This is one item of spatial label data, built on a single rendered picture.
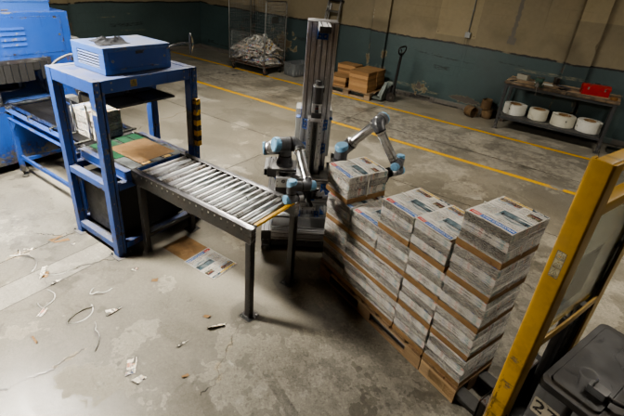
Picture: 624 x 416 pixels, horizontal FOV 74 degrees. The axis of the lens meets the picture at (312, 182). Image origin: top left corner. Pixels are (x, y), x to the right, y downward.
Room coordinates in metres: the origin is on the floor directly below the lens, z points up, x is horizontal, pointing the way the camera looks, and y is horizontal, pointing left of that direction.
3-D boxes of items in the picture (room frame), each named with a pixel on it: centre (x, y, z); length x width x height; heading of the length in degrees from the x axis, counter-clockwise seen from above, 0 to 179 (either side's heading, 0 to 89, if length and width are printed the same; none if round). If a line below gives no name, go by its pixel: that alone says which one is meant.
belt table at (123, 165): (3.47, 1.65, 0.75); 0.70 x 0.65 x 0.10; 57
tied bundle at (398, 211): (2.47, -0.72, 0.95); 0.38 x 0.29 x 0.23; 127
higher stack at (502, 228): (2.00, -1.08, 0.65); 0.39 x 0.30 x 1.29; 127
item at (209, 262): (2.94, 0.83, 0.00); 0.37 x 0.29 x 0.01; 57
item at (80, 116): (3.78, 2.13, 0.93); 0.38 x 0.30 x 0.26; 57
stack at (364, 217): (2.57, -0.64, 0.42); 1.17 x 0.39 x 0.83; 37
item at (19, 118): (4.08, 2.60, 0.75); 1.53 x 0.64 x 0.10; 57
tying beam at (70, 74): (3.47, 1.65, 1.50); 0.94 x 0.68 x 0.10; 147
